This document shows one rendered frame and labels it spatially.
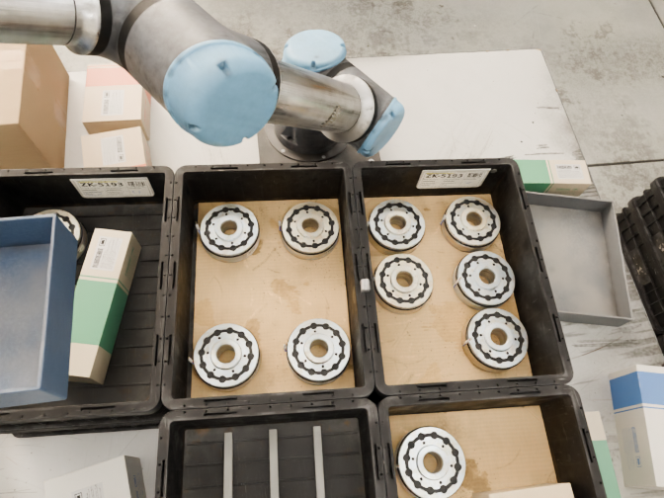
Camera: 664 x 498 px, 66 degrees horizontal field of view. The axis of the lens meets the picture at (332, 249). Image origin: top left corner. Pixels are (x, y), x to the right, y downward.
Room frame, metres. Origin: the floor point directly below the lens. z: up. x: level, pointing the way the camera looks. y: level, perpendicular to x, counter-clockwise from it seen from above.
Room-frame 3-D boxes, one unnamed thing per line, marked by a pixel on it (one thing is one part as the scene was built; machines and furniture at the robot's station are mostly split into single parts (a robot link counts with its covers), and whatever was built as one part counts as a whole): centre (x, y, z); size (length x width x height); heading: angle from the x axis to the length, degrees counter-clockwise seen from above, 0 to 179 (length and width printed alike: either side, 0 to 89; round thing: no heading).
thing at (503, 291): (0.37, -0.27, 0.86); 0.10 x 0.10 x 0.01
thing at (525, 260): (0.36, -0.20, 0.87); 0.40 x 0.30 x 0.11; 13
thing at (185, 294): (0.29, 0.09, 0.87); 0.40 x 0.30 x 0.11; 13
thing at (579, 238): (0.51, -0.49, 0.73); 0.27 x 0.20 x 0.05; 4
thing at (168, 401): (0.29, 0.09, 0.92); 0.40 x 0.30 x 0.02; 13
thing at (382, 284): (0.34, -0.13, 0.86); 0.10 x 0.10 x 0.01
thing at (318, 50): (0.72, 0.09, 0.91); 0.13 x 0.12 x 0.14; 52
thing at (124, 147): (0.53, 0.46, 0.74); 0.16 x 0.12 x 0.07; 24
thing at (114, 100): (0.71, 0.52, 0.74); 0.16 x 0.12 x 0.07; 15
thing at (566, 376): (0.36, -0.20, 0.92); 0.40 x 0.30 x 0.02; 13
